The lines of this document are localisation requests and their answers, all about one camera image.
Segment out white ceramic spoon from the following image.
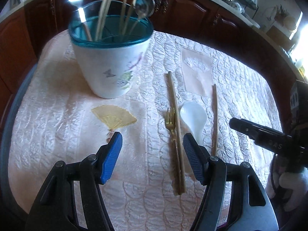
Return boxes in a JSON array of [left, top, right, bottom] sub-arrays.
[[179, 101, 207, 145]]

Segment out gold metal fork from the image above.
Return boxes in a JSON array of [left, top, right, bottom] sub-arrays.
[[165, 107, 182, 195]]

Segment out silver metal utensil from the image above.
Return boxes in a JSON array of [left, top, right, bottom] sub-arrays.
[[78, 7, 93, 41]]

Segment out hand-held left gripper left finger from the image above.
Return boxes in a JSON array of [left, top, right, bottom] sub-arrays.
[[30, 131, 123, 231]]

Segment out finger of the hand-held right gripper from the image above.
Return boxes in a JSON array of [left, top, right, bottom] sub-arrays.
[[229, 117, 293, 155]]

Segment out cardboard box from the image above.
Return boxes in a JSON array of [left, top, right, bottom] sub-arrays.
[[267, 25, 295, 51]]

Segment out quilted pale table cover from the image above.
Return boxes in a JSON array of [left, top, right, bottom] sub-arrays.
[[7, 28, 283, 231]]

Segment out dark wooden kitchen cabinets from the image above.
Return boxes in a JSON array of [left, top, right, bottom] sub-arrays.
[[0, 0, 308, 135]]

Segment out metal spoon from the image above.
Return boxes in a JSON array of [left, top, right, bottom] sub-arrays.
[[130, 0, 156, 33]]

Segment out white floral utensil holder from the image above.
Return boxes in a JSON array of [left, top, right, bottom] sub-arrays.
[[69, 0, 154, 99]]

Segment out pale kitchen countertop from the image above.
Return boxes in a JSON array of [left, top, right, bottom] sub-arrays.
[[0, 0, 308, 82]]

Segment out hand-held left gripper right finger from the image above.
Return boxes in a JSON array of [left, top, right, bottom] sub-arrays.
[[183, 133, 277, 231]]

